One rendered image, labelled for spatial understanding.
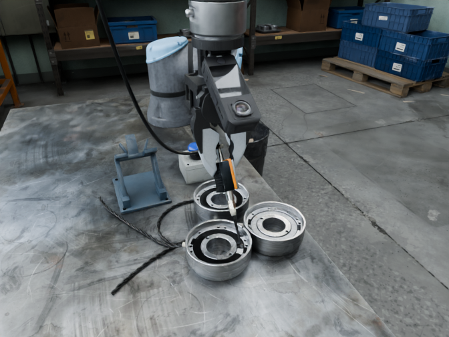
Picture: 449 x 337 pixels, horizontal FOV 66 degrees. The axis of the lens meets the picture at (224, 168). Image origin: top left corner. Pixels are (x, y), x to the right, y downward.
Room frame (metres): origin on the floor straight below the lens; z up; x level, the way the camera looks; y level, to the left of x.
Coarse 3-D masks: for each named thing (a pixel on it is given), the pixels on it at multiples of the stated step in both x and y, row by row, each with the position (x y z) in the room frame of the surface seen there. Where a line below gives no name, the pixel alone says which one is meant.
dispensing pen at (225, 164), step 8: (224, 168) 0.46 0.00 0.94; (216, 176) 0.47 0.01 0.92; (224, 176) 0.45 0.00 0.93; (216, 184) 0.47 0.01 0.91; (224, 184) 0.44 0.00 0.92; (232, 184) 0.45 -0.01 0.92; (216, 192) 0.46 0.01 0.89; (224, 192) 0.43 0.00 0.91; (232, 192) 0.45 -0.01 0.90; (232, 200) 0.44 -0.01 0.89; (232, 208) 0.44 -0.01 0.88
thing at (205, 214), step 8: (208, 184) 0.58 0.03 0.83; (240, 184) 0.57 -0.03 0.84; (200, 192) 0.56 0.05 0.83; (240, 192) 0.56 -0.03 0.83; (248, 192) 0.54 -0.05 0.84; (208, 200) 0.53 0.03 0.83; (216, 200) 0.55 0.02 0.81; (224, 200) 0.55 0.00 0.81; (248, 200) 0.52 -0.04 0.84; (200, 208) 0.50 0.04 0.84; (240, 208) 0.49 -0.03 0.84; (248, 208) 0.52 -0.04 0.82; (200, 216) 0.50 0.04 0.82; (208, 216) 0.49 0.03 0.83; (216, 216) 0.48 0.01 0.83; (224, 216) 0.48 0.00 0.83; (232, 216) 0.48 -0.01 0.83; (240, 216) 0.49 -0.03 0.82
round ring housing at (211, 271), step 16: (208, 224) 0.45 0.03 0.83; (224, 224) 0.46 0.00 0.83; (208, 240) 0.42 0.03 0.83; (224, 240) 0.42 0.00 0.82; (192, 256) 0.37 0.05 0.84; (208, 256) 0.38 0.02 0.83; (224, 256) 0.38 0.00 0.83; (208, 272) 0.36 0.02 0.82; (224, 272) 0.36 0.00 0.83; (240, 272) 0.38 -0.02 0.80
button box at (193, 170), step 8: (184, 160) 0.65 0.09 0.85; (192, 160) 0.65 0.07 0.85; (200, 160) 0.65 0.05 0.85; (184, 168) 0.64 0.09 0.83; (192, 168) 0.63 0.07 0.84; (200, 168) 0.64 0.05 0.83; (184, 176) 0.64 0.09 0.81; (192, 176) 0.63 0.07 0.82; (200, 176) 0.64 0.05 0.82; (208, 176) 0.64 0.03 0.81
